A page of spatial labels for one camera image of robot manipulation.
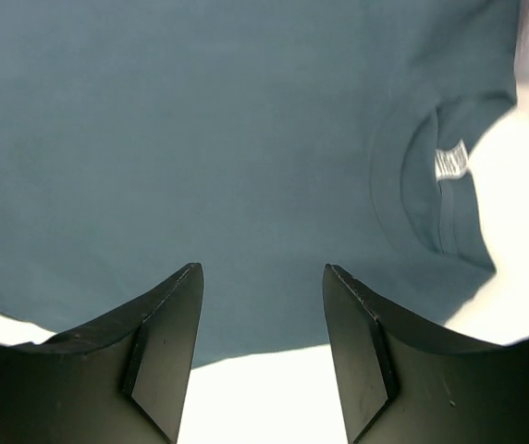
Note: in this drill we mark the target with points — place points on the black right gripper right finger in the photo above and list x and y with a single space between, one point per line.
404 379

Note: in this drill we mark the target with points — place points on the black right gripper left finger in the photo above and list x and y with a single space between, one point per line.
119 378

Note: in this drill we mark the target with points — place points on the teal blue t shirt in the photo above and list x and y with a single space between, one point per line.
263 140

